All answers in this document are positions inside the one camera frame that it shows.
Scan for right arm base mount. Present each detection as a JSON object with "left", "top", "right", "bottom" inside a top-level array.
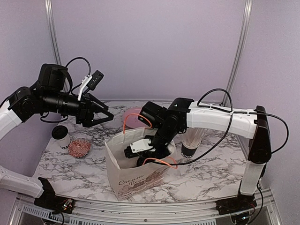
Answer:
[{"left": 216, "top": 197, "right": 257, "bottom": 215}]

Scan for black plastic cup lid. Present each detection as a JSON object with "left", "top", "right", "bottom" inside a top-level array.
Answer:
[{"left": 136, "top": 157, "right": 146, "bottom": 167}]

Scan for right aluminium frame post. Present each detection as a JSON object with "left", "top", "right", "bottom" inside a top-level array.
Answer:
[{"left": 226, "top": 0, "right": 253, "bottom": 94}]

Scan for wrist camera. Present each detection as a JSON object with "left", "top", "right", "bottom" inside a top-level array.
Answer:
[
  {"left": 124, "top": 138, "right": 155, "bottom": 158},
  {"left": 77, "top": 70, "right": 104, "bottom": 101}
]

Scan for white paper takeout bag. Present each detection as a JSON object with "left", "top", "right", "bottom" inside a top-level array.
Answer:
[{"left": 104, "top": 127, "right": 170, "bottom": 201}]

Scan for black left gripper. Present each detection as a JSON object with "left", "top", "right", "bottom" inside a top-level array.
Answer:
[{"left": 42, "top": 89, "right": 114, "bottom": 127}]

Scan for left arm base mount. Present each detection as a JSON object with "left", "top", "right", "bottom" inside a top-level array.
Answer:
[{"left": 34, "top": 177, "right": 75, "bottom": 214}]

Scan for red patterned small bowl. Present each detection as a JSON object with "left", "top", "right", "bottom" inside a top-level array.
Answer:
[{"left": 68, "top": 138, "right": 91, "bottom": 158}]

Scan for aluminium front rail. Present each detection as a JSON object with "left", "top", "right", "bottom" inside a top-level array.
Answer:
[{"left": 8, "top": 189, "right": 282, "bottom": 225}]

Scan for left aluminium frame post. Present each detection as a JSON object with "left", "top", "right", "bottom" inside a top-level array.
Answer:
[{"left": 45, "top": 0, "right": 62, "bottom": 65}]

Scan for aluminium frame post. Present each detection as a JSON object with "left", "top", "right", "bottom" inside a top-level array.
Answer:
[
  {"left": 45, "top": 0, "right": 62, "bottom": 65},
  {"left": 226, "top": 0, "right": 253, "bottom": 94}
]

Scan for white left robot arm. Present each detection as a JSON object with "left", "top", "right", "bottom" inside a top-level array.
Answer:
[{"left": 0, "top": 63, "right": 114, "bottom": 138}]

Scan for white paper coffee cup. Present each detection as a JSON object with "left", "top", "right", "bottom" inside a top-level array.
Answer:
[{"left": 56, "top": 134, "right": 71, "bottom": 150}]

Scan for black cup holding straws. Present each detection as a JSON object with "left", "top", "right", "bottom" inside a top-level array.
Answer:
[{"left": 181, "top": 142, "right": 200, "bottom": 158}]

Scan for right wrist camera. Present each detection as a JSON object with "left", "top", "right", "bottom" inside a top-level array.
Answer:
[{"left": 124, "top": 138, "right": 155, "bottom": 158}]

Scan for bundle of white wrapped straws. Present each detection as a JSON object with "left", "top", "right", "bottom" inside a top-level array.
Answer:
[{"left": 182, "top": 128, "right": 208, "bottom": 150}]

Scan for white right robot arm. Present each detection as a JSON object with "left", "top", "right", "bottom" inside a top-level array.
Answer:
[{"left": 131, "top": 97, "right": 274, "bottom": 210}]

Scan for pink round plate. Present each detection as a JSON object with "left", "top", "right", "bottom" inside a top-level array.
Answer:
[{"left": 122, "top": 107, "right": 144, "bottom": 128}]

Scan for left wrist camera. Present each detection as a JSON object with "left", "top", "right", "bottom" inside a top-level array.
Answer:
[{"left": 77, "top": 70, "right": 104, "bottom": 101}]

